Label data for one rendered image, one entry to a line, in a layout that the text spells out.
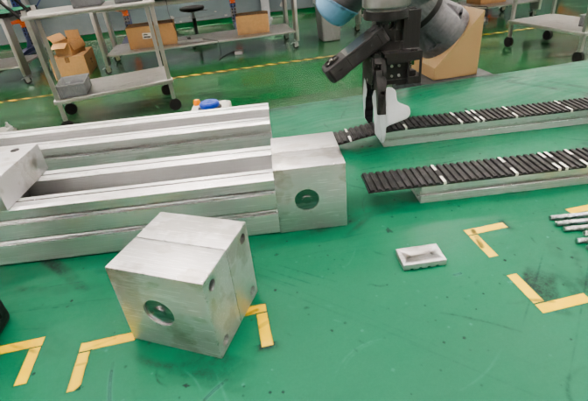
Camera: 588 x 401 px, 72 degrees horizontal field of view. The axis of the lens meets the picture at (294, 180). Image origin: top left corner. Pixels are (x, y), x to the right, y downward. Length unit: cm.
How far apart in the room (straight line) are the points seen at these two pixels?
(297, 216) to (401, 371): 23
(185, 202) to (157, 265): 17
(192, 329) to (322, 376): 12
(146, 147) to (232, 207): 25
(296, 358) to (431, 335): 13
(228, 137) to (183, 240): 32
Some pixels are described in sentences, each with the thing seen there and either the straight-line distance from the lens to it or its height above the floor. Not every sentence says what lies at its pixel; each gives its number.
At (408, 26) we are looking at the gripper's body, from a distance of 71.
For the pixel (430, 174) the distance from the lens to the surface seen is 60.
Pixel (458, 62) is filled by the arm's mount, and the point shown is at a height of 82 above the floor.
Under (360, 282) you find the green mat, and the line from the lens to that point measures 47.
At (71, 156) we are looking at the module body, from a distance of 77.
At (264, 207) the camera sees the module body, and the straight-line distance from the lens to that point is 52.
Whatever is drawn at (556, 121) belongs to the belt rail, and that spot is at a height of 79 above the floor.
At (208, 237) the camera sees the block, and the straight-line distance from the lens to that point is 40.
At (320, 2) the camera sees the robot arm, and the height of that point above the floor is 102.
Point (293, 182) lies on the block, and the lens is 50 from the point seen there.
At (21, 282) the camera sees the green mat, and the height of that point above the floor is 78.
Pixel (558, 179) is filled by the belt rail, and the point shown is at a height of 79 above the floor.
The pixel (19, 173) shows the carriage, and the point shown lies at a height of 89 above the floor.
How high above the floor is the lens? 111
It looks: 30 degrees down
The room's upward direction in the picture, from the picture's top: 6 degrees counter-clockwise
